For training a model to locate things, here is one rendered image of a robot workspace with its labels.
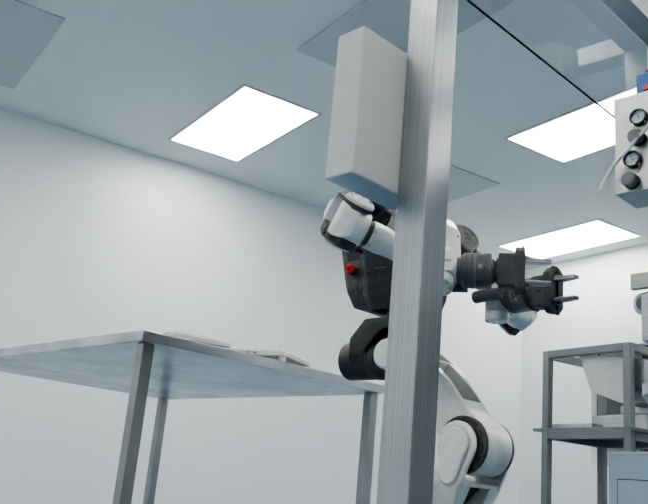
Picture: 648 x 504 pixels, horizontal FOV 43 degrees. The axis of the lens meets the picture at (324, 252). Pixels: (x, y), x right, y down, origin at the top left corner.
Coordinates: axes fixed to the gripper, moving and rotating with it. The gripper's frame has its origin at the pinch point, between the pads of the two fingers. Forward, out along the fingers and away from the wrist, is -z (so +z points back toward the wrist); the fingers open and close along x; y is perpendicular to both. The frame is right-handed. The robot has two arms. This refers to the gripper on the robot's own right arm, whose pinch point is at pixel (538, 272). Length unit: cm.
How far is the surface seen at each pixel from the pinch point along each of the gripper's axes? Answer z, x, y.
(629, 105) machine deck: -18.5, -33.0, 21.6
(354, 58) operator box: 31, -13, 80
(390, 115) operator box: 26, -5, 74
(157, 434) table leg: 178, 34, -194
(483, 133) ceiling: 31, -193, -335
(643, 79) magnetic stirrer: -22, -41, 18
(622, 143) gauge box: -17.0, -24.2, 20.7
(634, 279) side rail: -19.3, 6.2, 18.7
